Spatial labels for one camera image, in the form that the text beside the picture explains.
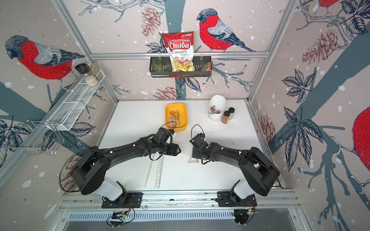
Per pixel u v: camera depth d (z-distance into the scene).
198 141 0.70
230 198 0.66
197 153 0.79
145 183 0.79
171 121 1.06
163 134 0.69
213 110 1.04
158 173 0.83
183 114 1.11
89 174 0.44
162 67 0.92
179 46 0.81
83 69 0.78
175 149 0.78
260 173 0.43
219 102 1.04
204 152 0.65
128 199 0.71
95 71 0.85
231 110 1.01
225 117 1.01
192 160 0.87
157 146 0.69
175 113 1.12
